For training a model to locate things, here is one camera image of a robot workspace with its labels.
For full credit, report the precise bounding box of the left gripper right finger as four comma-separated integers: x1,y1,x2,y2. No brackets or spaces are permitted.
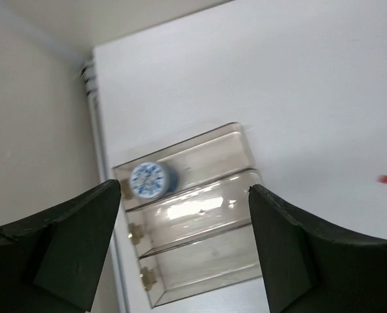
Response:
249,185,387,312

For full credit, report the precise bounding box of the clear tiered organizer tray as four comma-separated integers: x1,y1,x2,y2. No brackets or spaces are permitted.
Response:
113,123,261,308

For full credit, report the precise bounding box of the blue jar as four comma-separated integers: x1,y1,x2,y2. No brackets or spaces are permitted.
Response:
129,162,179,200

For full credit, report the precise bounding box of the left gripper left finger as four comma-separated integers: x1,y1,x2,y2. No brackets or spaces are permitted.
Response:
0,179,121,312

